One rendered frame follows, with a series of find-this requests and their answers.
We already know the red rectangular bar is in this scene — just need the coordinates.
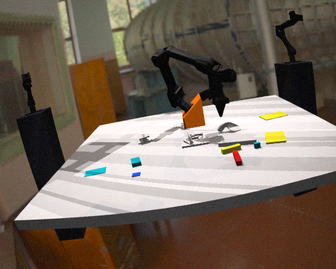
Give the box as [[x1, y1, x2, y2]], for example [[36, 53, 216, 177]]
[[232, 150, 242, 166]]

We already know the yellow rectangular block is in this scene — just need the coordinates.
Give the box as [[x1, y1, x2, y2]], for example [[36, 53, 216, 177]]
[[221, 143, 241, 154]]

